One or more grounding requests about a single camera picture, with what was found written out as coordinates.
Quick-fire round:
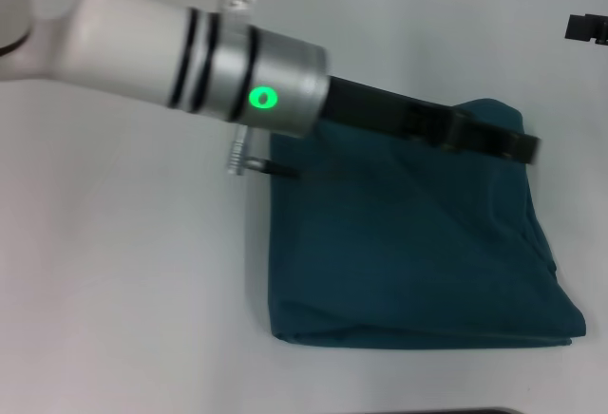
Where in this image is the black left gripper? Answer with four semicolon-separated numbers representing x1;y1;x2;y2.
318;74;542;166

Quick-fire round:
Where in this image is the teal blue printed t-shirt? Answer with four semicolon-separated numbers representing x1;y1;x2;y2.
268;97;588;351

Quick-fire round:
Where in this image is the left arm black plug cable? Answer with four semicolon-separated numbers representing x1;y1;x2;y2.
225;124;301;180

